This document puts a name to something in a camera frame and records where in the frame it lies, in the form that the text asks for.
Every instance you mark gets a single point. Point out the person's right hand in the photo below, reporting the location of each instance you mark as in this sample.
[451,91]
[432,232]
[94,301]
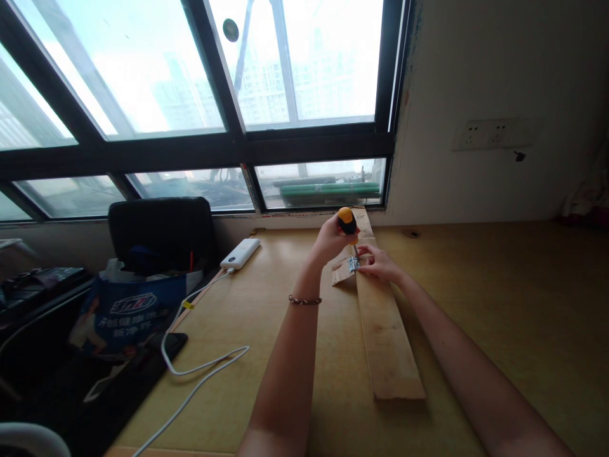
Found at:
[384,266]

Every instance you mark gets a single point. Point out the person's left hand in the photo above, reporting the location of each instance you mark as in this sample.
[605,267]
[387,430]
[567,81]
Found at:
[328,240]

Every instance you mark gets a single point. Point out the person's left fingers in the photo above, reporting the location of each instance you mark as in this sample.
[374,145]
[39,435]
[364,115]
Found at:
[347,236]

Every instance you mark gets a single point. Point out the person's right thumb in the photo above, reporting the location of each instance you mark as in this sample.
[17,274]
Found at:
[367,271]

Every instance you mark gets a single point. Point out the person's right index finger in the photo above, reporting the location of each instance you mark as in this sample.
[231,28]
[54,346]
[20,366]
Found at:
[367,250]

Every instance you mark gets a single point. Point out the yellow and black screwdriver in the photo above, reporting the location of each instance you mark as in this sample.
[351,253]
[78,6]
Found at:
[347,221]

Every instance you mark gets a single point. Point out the small metal hinge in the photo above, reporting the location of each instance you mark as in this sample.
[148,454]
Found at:
[353,264]

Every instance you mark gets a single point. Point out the small wooden block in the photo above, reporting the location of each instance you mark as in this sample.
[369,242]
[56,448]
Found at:
[341,275]

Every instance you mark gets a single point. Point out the long wooden plank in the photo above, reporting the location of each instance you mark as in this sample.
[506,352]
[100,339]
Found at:
[387,333]

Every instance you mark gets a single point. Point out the white power bank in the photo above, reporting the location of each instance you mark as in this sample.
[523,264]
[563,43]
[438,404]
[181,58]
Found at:
[240,253]

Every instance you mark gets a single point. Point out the black office chair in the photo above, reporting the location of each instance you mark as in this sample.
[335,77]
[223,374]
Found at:
[159,231]

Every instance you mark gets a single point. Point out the black framed window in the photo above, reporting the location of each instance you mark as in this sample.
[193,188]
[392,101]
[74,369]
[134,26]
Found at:
[200,104]

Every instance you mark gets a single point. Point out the black smartphone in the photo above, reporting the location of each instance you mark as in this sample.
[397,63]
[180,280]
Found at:
[172,343]

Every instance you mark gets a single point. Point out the blue printed shopping bag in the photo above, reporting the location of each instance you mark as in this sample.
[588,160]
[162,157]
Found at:
[128,314]

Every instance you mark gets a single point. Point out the black side desk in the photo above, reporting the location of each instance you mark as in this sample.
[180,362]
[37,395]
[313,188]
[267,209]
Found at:
[40,290]

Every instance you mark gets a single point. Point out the white rounded object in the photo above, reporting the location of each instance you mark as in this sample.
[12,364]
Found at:
[28,440]

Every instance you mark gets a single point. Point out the white wall socket panel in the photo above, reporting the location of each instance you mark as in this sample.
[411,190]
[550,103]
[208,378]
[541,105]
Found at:
[487,134]

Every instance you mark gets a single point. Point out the small black wall plug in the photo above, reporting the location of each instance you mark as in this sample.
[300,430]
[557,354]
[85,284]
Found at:
[519,155]

